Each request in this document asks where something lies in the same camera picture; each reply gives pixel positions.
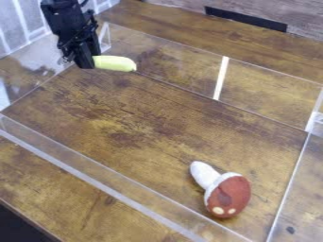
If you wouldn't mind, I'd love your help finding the green handled metal spoon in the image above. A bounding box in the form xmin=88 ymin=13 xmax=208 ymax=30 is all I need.
xmin=92 ymin=56 xmax=136 ymax=72

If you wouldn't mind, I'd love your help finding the black strip on table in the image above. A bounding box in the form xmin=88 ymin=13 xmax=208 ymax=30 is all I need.
xmin=204 ymin=6 xmax=288 ymax=32

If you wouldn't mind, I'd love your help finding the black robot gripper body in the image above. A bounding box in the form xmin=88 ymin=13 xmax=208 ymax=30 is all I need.
xmin=40 ymin=0 xmax=99 ymax=62

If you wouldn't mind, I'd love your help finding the clear acrylic triangle bracket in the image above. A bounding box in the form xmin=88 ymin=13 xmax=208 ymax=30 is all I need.
xmin=99 ymin=22 xmax=111 ymax=52

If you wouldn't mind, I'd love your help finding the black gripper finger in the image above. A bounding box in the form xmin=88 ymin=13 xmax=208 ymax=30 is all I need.
xmin=87 ymin=27 xmax=101 ymax=56
xmin=75 ymin=42 xmax=95 ymax=69

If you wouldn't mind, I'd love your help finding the clear acrylic enclosure wall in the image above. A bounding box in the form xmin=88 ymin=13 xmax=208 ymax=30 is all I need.
xmin=0 ymin=24 xmax=323 ymax=242

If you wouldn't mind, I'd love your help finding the red cap toy mushroom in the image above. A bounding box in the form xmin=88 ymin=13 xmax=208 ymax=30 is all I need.
xmin=190 ymin=161 xmax=251 ymax=218

